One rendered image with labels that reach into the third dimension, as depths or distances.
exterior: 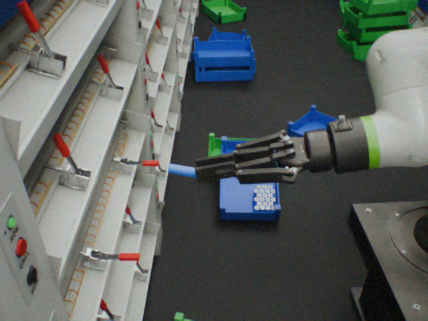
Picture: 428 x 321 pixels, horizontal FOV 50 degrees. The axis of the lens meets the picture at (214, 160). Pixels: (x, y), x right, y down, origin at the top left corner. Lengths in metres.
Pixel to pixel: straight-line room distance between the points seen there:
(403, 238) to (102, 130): 0.70
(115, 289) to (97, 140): 0.37
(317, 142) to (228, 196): 0.86
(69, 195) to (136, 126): 0.49
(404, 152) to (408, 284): 0.33
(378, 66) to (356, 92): 1.57
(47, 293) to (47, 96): 0.23
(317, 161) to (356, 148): 0.07
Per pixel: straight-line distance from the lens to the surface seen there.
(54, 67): 0.61
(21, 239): 0.49
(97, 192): 0.94
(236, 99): 2.23
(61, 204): 0.69
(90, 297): 0.81
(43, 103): 0.56
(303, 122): 2.05
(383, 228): 1.13
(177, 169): 0.82
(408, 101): 0.81
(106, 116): 0.87
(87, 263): 0.85
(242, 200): 1.60
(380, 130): 0.79
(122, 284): 1.05
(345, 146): 0.78
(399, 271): 1.05
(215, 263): 1.44
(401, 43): 0.83
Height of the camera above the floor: 1.11
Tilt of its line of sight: 37 degrees down
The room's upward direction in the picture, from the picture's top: straight up
